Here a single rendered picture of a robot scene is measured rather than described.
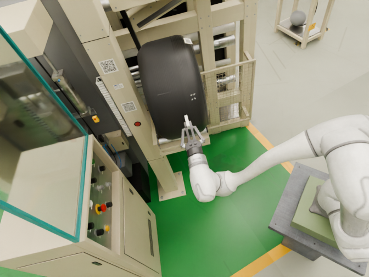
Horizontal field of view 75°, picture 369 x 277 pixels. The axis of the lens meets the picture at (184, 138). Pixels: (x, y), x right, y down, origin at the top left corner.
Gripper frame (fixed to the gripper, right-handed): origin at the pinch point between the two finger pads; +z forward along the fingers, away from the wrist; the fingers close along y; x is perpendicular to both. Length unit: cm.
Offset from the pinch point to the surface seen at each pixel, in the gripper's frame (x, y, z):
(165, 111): -4.4, 9.9, 6.5
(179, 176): 128, 20, 22
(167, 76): -15.9, 4.0, 18.5
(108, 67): -21.8, 31.3, 28.6
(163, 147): 40.4, 19.7, 10.8
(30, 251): -9, 73, -47
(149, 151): 54, 33, 18
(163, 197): 126, 40, 3
